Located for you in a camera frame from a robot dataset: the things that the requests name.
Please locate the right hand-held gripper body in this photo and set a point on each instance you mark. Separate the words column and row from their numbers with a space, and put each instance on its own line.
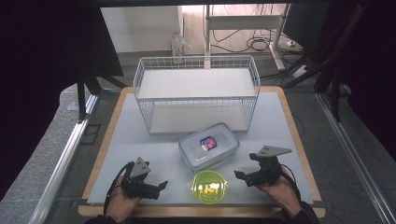
column 267, row 168

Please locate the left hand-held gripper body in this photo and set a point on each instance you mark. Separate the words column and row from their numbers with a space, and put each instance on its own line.
column 138, row 183

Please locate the round container green lid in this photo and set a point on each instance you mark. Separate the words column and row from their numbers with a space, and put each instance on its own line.
column 209, row 186

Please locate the clear food container blue-rimmed lid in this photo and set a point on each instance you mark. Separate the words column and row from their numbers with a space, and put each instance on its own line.
column 208, row 146

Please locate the person's left hand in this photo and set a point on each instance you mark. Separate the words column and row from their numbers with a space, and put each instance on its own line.
column 123, row 203

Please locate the person's right hand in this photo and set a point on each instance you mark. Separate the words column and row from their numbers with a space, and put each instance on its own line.
column 280, row 193

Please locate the grey table mat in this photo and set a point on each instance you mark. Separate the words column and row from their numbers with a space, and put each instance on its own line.
column 140, row 137

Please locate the black metal stand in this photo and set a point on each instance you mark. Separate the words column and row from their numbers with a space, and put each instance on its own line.
column 335, row 93
column 81, row 93

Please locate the white power strip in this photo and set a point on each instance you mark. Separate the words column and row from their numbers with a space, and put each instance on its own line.
column 300, row 71

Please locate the clear plastic bottle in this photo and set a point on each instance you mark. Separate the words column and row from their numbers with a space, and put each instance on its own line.
column 178, row 46

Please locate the dark curtain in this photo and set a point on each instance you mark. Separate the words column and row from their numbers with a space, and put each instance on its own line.
column 373, row 62
column 37, row 77

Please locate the dark monitor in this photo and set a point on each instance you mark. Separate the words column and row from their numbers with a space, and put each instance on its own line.
column 305, row 25

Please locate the aluminium rail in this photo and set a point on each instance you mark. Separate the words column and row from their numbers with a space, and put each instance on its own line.
column 62, row 165
column 351, row 155

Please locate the white desk frame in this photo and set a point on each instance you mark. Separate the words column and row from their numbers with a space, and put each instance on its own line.
column 243, row 21

